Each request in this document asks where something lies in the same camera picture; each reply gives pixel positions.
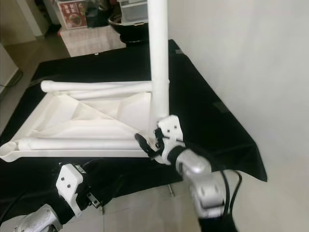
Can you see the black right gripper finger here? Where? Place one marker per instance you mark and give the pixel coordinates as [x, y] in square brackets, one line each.
[146, 146]

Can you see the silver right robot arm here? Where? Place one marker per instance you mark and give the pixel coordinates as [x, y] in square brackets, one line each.
[203, 188]

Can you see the white plastic children table top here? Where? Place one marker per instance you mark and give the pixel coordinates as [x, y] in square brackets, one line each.
[91, 121]

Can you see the black tablecloth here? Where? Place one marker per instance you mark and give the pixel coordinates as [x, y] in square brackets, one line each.
[101, 67]

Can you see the black round bowl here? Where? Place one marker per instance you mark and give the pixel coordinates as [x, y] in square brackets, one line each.
[128, 34]

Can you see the beige floor mat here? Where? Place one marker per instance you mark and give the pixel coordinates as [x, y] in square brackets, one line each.
[91, 42]

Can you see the clear plastic storage box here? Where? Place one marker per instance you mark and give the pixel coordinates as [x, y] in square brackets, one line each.
[134, 10]

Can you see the dark plastic bag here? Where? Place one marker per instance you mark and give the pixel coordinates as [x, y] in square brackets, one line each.
[101, 13]

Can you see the red printed cardboard box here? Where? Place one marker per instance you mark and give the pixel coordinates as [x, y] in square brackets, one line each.
[72, 14]

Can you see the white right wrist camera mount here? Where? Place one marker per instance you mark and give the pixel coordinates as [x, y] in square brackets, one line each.
[174, 135]

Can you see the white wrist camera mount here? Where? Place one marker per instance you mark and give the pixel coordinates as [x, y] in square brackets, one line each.
[70, 188]
[174, 135]

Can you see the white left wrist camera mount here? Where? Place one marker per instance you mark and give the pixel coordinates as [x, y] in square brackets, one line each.
[70, 188]

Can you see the metal folding table frame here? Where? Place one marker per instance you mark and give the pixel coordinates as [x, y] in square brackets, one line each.
[171, 189]

